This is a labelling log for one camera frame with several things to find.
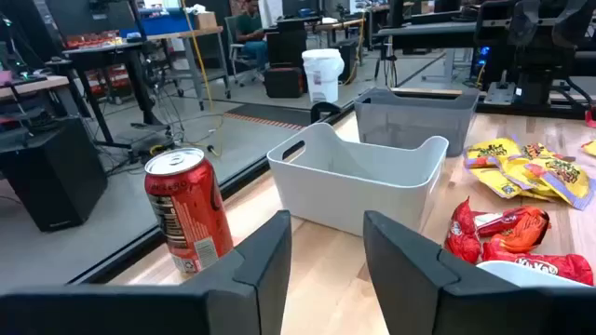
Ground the wooden-top workbench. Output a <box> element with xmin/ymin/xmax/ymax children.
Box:
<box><xmin>62</xmin><ymin>25</ymin><xmax>233</xmax><ymax>113</ymax></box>

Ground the black equipment case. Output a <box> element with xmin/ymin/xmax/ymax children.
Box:
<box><xmin>264</xmin><ymin>64</ymin><xmax>306</xmax><ymax>100</ymax></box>

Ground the dark translucent grey bin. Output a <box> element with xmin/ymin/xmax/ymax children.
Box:
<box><xmin>353</xmin><ymin>87</ymin><xmax>481</xmax><ymax>158</ymax></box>

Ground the orange Reese's wrapper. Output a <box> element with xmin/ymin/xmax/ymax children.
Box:
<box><xmin>488</xmin><ymin>207</ymin><xmax>551</xmax><ymax>255</ymax></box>

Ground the black mat with striped edge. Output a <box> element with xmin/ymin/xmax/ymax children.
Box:
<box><xmin>223</xmin><ymin>101</ymin><xmax>314</xmax><ymax>132</ymax></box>

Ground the black frame clamp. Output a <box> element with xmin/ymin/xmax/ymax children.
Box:
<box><xmin>310</xmin><ymin>100</ymin><xmax>344</xmax><ymax>125</ymax></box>

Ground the silver mounting plate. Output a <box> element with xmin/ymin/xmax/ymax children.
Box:
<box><xmin>483</xmin><ymin>81</ymin><xmax>518</xmax><ymax>106</ymax></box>

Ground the black speaker cabinet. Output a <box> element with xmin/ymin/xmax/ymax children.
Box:
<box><xmin>0</xmin><ymin>115</ymin><xmax>109</xmax><ymax>233</ymax></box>

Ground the blue storage box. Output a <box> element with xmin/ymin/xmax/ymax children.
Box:
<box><xmin>139</xmin><ymin>7</ymin><xmax>196</xmax><ymax>37</ymax></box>

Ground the cardboard box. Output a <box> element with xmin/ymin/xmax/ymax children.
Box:
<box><xmin>194</xmin><ymin>10</ymin><xmax>219</xmax><ymax>31</ymax></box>

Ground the grey standing desk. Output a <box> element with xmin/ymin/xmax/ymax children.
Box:
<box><xmin>374</xmin><ymin>20</ymin><xmax>479</xmax><ymax>85</ymax></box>

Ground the light grey handled bin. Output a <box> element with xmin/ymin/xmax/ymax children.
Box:
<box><xmin>266</xmin><ymin>122</ymin><xmax>450</xmax><ymax>237</ymax></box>

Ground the white plastic bucket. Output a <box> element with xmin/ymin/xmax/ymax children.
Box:
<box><xmin>301</xmin><ymin>47</ymin><xmax>346</xmax><ymax>104</ymax></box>

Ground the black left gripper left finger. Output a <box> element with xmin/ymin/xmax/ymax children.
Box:
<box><xmin>0</xmin><ymin>209</ymin><xmax>292</xmax><ymax>335</ymax></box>

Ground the grey office chair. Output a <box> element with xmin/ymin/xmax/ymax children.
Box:
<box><xmin>223</xmin><ymin>16</ymin><xmax>267</xmax><ymax>88</ymax></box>

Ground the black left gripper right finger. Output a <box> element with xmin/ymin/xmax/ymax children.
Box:
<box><xmin>362</xmin><ymin>210</ymin><xmax>596</xmax><ymax>335</ymax></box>

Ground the person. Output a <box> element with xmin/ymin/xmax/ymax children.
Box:
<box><xmin>235</xmin><ymin>0</ymin><xmax>272</xmax><ymax>71</ymax></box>

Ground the red soda can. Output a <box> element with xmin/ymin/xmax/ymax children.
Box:
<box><xmin>143</xmin><ymin>147</ymin><xmax>235</xmax><ymax>275</ymax></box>

